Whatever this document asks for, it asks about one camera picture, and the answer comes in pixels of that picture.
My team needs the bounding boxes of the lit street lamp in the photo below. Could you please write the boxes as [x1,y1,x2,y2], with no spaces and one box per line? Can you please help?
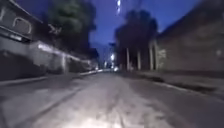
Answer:
[109,53,117,63]

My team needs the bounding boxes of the group of dark trees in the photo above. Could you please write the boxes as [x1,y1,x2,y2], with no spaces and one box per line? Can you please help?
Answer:
[113,9,159,71]

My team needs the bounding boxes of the grey asphalt road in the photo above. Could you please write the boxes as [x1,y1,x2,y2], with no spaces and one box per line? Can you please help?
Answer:
[0,71,224,128]

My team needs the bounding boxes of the grey raised pavement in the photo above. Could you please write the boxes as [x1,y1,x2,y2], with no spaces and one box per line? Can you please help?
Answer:
[120,69,224,98]

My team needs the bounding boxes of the pale concrete pavement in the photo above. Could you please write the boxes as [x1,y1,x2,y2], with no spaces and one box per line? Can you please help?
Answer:
[0,69,111,88]

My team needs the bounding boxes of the pale boundary wall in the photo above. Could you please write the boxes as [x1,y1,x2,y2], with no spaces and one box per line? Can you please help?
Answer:
[0,34,100,82]

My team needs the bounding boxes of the building with plain wall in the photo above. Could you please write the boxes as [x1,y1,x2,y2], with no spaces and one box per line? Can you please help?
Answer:
[148,0,224,77]

